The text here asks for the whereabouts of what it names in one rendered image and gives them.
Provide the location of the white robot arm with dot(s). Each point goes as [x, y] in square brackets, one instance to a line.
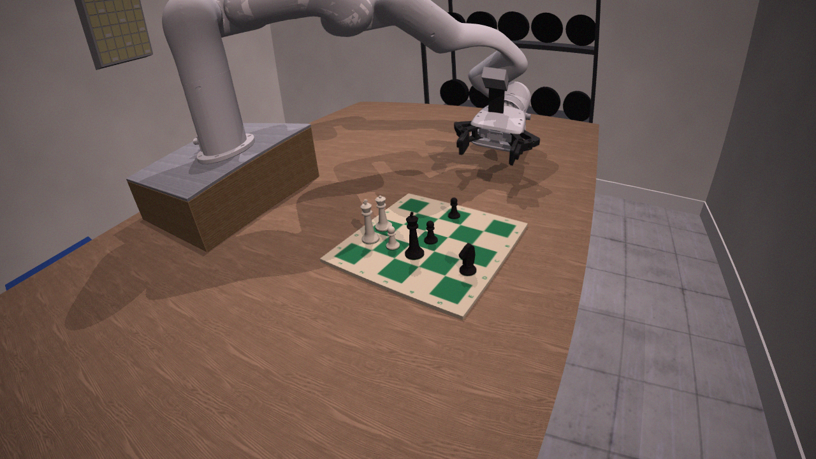
[194, 30]

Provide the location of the black pawn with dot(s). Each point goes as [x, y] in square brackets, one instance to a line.
[430, 239]
[454, 213]

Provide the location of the green and cream chessboard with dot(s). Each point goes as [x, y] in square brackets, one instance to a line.
[434, 280]

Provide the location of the black knight chess piece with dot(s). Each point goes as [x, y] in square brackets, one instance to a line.
[467, 254]

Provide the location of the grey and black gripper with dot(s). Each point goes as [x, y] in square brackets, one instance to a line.
[486, 130]

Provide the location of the white chess piece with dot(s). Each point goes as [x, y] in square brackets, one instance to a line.
[383, 223]
[370, 236]

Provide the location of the white pawn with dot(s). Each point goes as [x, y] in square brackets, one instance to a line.
[392, 244]

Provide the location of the black chess king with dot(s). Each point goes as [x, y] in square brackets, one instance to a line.
[414, 251]

